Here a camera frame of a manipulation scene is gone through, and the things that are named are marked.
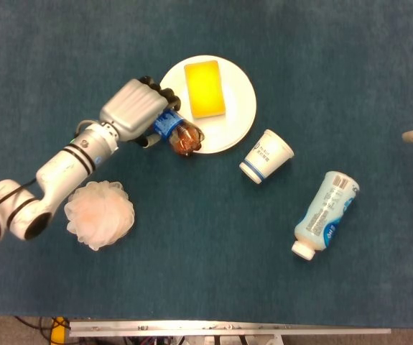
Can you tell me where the pink mesh bath loofah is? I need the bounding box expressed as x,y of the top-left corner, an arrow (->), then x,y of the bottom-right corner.
64,180 -> 136,252

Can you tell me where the dark cable under table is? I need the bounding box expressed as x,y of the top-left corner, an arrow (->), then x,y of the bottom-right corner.
14,316 -> 55,342

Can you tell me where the white light-blue plastic bottle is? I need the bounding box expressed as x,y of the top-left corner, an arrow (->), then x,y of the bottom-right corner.
291,170 -> 361,260

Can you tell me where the white paper plate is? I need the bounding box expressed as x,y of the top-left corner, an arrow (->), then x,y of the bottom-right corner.
159,54 -> 257,155

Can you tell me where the yellow green sponge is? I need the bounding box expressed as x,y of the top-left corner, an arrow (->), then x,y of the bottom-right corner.
183,60 -> 226,119

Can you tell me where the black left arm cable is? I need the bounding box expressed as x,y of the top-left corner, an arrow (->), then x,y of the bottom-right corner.
0,119 -> 101,226

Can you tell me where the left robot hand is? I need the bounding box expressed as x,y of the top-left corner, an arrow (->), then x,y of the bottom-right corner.
99,75 -> 182,148

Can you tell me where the white paper cup blue print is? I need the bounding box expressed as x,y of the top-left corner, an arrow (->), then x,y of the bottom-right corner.
238,129 -> 295,185

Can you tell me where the teal table cloth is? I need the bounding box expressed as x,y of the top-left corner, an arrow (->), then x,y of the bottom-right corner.
0,0 -> 413,330

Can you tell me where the yellow bracket under table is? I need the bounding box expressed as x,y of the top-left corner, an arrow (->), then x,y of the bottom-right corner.
50,316 -> 71,345

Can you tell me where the cola bottle blue label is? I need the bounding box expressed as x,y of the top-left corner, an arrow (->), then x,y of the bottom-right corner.
152,109 -> 205,157

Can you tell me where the aluminium profile rail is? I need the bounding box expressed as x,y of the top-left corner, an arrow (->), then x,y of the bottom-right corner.
68,321 -> 392,338

